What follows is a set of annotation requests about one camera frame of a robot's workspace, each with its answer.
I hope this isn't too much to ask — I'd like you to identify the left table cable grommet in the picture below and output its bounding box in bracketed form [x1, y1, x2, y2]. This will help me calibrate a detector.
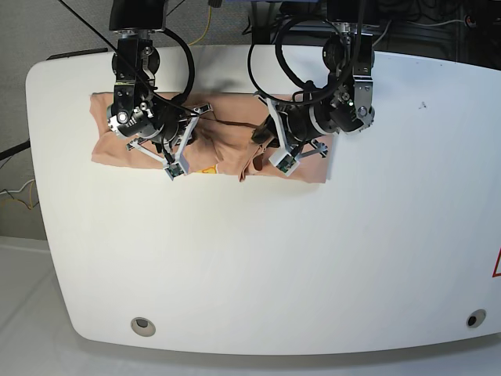
[131, 317, 156, 338]

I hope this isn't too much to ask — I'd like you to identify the black bar at left edge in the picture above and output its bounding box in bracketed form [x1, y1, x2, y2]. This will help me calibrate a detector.
[0, 140, 31, 161]

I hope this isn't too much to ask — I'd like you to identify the white cable at left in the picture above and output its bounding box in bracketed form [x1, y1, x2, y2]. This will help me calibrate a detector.
[0, 178, 37, 197]

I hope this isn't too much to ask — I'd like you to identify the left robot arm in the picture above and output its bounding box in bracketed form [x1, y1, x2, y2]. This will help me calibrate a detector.
[247, 1, 375, 164]

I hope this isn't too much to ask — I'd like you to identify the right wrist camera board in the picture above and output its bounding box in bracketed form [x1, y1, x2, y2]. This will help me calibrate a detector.
[164, 161, 189, 181]

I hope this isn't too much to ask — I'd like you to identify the red triangle warning sticker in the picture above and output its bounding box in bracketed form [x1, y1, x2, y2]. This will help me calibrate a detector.
[492, 249, 501, 277]

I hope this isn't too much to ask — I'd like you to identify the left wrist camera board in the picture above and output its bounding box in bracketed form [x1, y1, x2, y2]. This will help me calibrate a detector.
[269, 149, 300, 177]

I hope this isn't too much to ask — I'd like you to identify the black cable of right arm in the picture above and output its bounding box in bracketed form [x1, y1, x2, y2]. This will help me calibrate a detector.
[156, 29, 197, 110]

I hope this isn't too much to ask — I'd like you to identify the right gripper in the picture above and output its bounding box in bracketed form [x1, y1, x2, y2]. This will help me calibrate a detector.
[126, 103, 213, 168]

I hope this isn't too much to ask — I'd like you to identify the aluminium frame rack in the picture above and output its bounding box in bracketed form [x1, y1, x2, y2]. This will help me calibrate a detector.
[242, 1, 500, 70]

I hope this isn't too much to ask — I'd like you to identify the yellow cable on floor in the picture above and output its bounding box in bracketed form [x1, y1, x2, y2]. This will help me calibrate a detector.
[186, 3, 214, 48]

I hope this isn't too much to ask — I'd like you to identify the right table cable grommet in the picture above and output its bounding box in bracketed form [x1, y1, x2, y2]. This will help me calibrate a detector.
[467, 309, 487, 328]

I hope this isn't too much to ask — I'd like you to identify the table cable grommet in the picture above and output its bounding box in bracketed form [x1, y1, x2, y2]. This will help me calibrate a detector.
[467, 309, 487, 328]
[131, 317, 156, 338]

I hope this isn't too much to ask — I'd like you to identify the peach orange T-shirt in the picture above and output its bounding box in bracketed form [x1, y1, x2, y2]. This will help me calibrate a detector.
[88, 92, 338, 185]

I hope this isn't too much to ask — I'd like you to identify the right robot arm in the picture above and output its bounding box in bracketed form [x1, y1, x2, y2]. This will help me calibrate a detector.
[92, 1, 212, 179]

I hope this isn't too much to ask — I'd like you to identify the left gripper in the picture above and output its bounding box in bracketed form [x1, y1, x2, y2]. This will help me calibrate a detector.
[251, 93, 328, 160]

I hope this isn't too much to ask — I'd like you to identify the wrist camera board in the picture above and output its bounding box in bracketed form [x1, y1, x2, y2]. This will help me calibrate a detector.
[269, 149, 300, 177]
[164, 161, 189, 181]

